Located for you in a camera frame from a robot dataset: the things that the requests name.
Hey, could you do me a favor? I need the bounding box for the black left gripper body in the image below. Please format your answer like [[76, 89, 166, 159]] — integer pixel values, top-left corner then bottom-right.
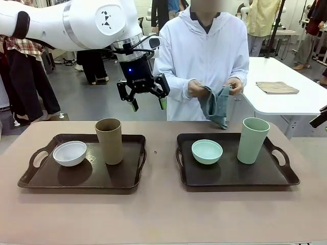
[[119, 56, 157, 94]]

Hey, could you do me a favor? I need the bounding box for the brown tall cup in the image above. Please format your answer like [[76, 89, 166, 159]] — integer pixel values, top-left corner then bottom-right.
[[95, 117, 124, 165]]

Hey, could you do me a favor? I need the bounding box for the beige cloth mat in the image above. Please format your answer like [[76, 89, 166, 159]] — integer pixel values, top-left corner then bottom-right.
[[255, 81, 300, 95]]

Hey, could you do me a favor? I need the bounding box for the teal cloth mat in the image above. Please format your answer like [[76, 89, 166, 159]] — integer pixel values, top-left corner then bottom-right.
[[198, 85, 232, 131]]

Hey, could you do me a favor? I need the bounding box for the mint green tall cup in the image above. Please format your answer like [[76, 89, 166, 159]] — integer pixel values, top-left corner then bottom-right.
[[237, 117, 271, 164]]

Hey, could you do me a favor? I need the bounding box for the mint green bowl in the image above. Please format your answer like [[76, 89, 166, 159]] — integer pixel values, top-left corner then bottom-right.
[[191, 139, 223, 165]]

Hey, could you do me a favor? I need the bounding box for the white bowl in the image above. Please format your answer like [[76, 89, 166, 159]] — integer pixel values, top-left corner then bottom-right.
[[53, 141, 87, 167]]

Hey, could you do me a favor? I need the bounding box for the person's right forearm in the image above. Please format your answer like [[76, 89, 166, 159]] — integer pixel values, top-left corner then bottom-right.
[[152, 51, 195, 103]]

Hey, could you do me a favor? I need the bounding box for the brown serving tray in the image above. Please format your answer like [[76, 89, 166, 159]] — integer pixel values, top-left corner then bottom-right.
[[17, 133, 148, 189]]

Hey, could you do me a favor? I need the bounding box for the black serving tray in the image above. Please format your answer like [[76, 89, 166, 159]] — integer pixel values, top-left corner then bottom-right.
[[175, 132, 300, 187]]

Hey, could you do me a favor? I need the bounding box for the person's right hand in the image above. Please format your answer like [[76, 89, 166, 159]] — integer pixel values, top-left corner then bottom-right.
[[188, 79, 205, 99]]

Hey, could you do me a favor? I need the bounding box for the person's left hand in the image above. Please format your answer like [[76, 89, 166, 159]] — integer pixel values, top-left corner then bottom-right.
[[226, 78, 243, 96]]

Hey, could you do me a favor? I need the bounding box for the person in cream shirt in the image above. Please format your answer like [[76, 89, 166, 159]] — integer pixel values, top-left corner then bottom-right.
[[76, 50, 109, 85]]

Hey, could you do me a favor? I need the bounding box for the person in white jacket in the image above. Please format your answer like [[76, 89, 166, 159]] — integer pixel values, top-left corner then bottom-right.
[[152, 0, 250, 122]]

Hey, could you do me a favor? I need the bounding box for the white side table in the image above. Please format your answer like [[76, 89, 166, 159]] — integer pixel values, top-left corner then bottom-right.
[[241, 56, 327, 140]]

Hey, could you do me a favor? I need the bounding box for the wooden base board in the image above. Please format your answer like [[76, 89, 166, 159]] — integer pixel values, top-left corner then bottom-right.
[[48, 112, 70, 122]]

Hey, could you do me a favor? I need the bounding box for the person in blue shirt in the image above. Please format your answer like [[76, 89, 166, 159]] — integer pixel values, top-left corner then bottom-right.
[[167, 0, 190, 18]]

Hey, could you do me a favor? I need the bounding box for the person in dark red clothes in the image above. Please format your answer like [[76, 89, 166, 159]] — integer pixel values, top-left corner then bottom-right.
[[293, 0, 327, 71]]

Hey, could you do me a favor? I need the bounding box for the black light stand pole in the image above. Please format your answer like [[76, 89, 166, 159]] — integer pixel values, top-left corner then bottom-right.
[[264, 0, 286, 60]]

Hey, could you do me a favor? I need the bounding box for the black camera cable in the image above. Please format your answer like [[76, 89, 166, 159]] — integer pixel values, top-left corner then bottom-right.
[[109, 35, 157, 56]]

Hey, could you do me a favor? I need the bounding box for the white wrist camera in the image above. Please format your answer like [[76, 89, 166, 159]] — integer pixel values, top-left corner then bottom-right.
[[148, 35, 164, 50]]

